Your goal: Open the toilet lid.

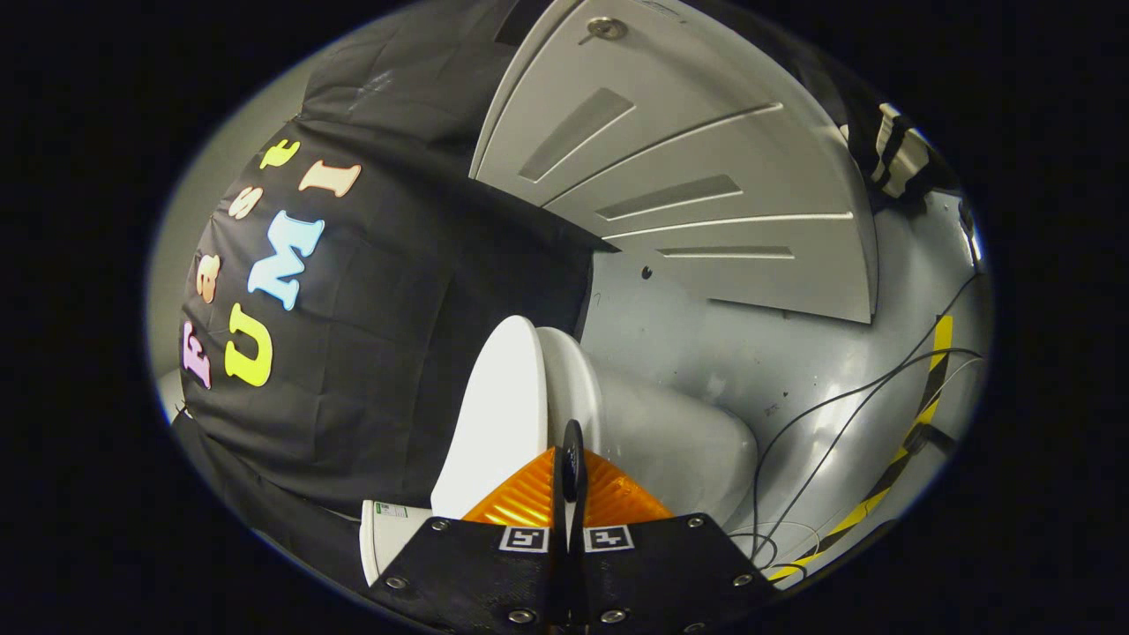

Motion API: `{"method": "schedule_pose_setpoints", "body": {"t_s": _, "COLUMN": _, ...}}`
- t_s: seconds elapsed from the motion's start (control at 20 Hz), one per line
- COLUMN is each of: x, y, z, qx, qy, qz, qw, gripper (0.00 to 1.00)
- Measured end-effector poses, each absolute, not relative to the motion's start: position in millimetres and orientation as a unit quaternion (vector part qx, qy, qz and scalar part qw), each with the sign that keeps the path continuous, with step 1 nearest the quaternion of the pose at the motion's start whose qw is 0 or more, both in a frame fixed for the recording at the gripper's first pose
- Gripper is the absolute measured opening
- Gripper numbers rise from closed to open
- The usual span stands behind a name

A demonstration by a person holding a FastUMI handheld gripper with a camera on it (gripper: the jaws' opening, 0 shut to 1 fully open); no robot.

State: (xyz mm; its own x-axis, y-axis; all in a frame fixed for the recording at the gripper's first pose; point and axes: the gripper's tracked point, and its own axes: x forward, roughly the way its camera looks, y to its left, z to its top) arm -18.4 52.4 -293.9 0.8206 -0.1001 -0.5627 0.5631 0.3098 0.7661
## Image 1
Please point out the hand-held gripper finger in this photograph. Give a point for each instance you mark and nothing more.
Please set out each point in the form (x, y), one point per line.
(567, 467)
(580, 467)

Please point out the white toilet tank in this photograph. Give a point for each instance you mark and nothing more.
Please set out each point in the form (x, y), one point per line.
(388, 538)

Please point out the black backdrop cloth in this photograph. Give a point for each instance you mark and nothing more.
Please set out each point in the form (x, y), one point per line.
(397, 309)

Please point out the white door panel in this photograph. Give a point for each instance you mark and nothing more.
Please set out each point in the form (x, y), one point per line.
(706, 159)

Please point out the yellow black hazard tape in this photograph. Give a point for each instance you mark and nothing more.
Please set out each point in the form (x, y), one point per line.
(930, 388)

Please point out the black white striped object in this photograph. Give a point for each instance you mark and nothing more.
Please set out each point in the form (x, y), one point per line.
(900, 154)

